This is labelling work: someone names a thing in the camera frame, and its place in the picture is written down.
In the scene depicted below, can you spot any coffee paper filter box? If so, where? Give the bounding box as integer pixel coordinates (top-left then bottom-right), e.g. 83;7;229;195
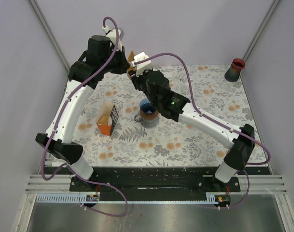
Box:
96;101;119;136

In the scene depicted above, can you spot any purple cable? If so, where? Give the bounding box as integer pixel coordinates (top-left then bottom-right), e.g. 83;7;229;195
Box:
40;16;130;217
134;52;272;210

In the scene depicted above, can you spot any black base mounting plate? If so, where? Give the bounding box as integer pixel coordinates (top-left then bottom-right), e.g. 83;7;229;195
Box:
69;166;268;193

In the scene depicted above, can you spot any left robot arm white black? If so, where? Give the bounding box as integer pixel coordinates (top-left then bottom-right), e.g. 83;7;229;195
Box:
35;35;129;191

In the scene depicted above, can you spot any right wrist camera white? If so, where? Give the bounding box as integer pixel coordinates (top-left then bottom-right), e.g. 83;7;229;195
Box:
132;52;153;75

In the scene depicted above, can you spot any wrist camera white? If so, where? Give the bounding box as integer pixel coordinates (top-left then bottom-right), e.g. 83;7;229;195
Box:
102;26;124;51
132;52;153;75

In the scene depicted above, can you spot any blue plastic cone dripper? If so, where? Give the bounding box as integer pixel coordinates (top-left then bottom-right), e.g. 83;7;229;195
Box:
140;98;155;114

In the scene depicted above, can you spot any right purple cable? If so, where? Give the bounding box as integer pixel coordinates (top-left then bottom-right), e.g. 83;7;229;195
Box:
134;52;272;210

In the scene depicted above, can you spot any dark mug red rim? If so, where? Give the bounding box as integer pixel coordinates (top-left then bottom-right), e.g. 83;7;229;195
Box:
224;58;245;82

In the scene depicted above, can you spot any brown paper coffee filter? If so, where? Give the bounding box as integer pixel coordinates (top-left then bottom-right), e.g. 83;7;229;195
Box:
126;51;137;79

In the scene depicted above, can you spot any floral pattern table mat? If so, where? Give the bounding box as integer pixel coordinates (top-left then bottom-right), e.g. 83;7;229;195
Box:
73;65;255;167

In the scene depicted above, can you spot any white slotted cable duct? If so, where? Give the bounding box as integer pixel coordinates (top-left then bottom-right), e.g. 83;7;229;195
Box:
36;193;219;205

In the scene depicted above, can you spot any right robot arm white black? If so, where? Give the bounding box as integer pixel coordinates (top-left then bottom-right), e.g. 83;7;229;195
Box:
127;70;255;191

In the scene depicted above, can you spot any glass coffee server carafe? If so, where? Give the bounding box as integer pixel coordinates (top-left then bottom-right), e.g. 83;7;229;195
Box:
134;114;159;128

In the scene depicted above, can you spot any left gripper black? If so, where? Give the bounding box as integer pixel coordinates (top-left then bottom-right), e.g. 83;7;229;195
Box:
101;45;130;74

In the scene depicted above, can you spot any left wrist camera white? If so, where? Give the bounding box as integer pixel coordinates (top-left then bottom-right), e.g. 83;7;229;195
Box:
102;26;124;51

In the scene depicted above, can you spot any aluminium rail frame front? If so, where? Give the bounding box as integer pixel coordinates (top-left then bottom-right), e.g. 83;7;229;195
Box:
26;174;287;195

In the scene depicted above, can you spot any wooden dripper ring holder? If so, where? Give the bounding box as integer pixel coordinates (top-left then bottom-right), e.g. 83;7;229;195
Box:
140;110;159;120

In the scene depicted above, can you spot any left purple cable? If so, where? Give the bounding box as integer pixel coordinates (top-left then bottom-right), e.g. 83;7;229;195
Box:
40;16;130;217

